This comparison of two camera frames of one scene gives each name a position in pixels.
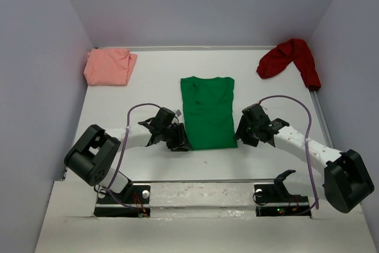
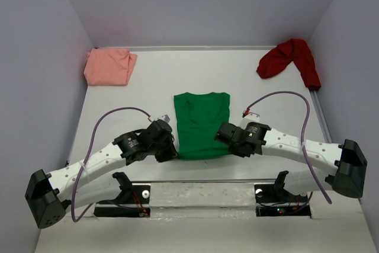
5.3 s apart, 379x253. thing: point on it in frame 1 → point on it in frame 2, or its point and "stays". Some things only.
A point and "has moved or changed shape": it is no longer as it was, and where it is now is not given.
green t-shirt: (208, 112) has moved or changed shape
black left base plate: (135, 202) stays
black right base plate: (272, 201) stays
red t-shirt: (280, 55) stays
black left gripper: (180, 143) → (170, 153)
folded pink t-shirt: (109, 66) stays
